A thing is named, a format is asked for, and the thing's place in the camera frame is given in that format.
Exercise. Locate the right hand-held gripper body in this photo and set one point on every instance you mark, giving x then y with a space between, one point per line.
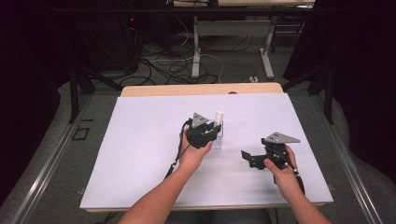
274 149

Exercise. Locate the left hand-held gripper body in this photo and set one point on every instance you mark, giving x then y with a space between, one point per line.
199 133

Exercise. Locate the white cylindrical tube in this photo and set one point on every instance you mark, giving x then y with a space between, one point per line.
219 118

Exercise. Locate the clear plastic compartment organizer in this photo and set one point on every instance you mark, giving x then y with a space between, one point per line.
219 141

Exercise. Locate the person's left hand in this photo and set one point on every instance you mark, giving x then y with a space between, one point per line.
193 157

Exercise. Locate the person's right hand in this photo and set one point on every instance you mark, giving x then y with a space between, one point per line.
285 180

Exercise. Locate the wooden table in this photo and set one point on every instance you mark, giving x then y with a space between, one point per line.
186 90

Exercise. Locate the white power plug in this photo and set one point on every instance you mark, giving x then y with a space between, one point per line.
253 79

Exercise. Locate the white table cover sheet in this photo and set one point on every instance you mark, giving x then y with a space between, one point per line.
140 161

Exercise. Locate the black metal stand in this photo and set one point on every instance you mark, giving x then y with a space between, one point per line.
328 93
74 93

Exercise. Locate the black computer tower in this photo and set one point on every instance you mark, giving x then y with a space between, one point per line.
132 43

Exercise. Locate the black horizontal bar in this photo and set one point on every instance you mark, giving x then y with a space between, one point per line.
155 10

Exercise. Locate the white metal desk frame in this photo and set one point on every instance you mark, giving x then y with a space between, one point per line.
196 56

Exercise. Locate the aluminium floor rail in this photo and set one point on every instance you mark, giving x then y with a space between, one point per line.
46 168
351 174

